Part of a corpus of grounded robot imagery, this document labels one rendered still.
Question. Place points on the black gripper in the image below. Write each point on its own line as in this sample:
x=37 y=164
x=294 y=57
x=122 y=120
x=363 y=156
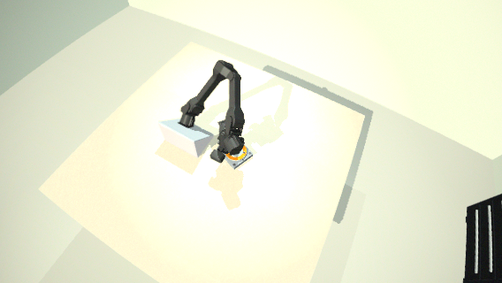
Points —
x=217 y=154

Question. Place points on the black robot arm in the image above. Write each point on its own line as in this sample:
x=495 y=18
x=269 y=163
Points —
x=234 y=117

